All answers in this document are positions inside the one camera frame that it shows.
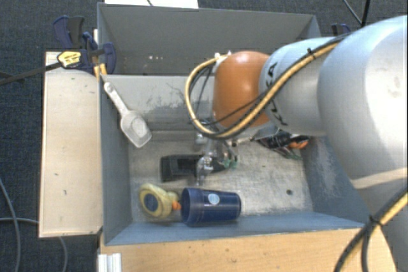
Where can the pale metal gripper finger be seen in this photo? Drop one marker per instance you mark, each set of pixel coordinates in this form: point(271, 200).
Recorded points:
point(200, 176)
point(206, 161)

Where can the black rectangular block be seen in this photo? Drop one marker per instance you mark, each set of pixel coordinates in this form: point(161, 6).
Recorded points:
point(177, 168)

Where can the dark blue plastic cup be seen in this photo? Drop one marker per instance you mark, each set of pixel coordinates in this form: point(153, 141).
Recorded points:
point(210, 207)

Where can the yellow and blue round toy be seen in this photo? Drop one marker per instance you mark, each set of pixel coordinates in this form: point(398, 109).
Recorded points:
point(154, 202)

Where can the grey metal bin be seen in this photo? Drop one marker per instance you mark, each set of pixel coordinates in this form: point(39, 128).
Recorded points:
point(274, 181)

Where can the black and orange object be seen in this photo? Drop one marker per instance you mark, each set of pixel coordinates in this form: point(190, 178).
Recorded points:
point(283, 143)

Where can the white plastic scoop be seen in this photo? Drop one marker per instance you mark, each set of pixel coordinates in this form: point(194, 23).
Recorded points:
point(135, 129)

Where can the pale wood flat board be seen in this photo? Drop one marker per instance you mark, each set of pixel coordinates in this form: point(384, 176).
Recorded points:
point(70, 149)

